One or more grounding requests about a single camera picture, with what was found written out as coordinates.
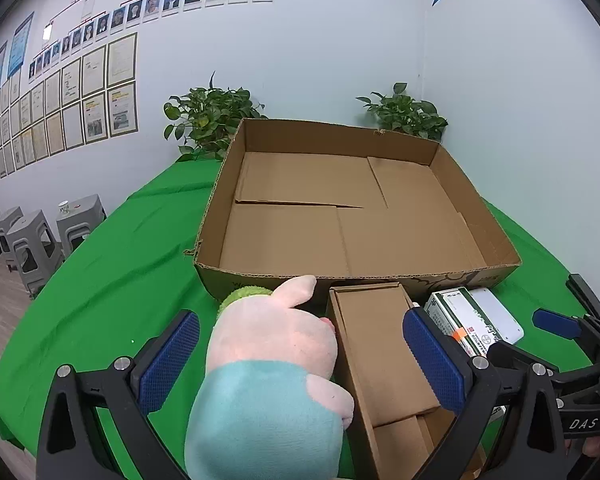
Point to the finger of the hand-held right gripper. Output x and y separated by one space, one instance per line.
554 322
584 292

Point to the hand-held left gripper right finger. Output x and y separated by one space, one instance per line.
432 355

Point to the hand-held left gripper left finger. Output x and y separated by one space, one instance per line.
167 360

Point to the small cardboard box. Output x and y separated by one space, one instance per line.
379 360

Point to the white power bank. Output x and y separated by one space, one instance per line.
499 317

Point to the large cardboard box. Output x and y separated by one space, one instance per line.
330 240

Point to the person's right hand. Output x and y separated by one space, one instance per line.
597 446

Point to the white and green medicine box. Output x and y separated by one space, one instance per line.
467 312

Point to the green tablecloth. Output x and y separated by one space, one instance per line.
105 285

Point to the pink pig plush toy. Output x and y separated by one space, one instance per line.
265 410

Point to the grey plastic stool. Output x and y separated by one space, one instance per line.
80 222
32 250
5 230

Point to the small potted green plant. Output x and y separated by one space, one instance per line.
404 112

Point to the bushy potted green plant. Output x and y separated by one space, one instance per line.
210 115

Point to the group of framed wall certificates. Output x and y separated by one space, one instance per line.
70 105

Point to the row of wall portrait photos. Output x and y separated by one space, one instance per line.
150 7

